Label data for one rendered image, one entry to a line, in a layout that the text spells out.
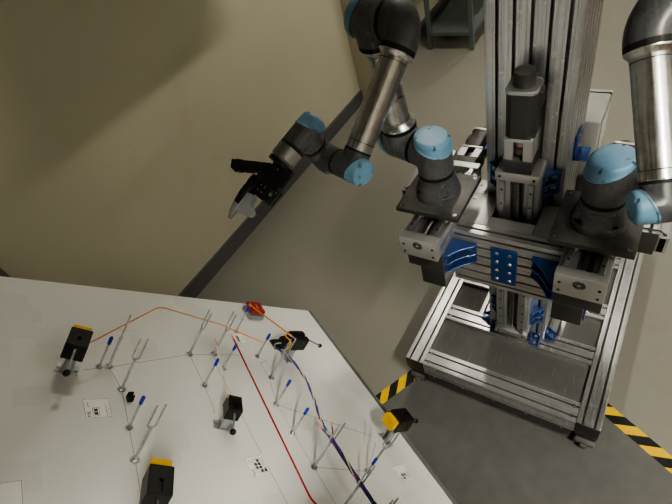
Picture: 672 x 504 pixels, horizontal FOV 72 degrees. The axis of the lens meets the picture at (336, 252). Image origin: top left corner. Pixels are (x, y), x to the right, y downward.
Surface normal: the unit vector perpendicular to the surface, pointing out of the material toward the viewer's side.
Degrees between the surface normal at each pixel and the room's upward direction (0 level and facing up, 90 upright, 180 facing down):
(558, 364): 0
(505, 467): 0
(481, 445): 0
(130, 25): 90
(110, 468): 50
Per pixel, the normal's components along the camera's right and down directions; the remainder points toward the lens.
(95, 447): 0.48, -0.83
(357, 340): -0.25, -0.67
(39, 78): 0.83, 0.23
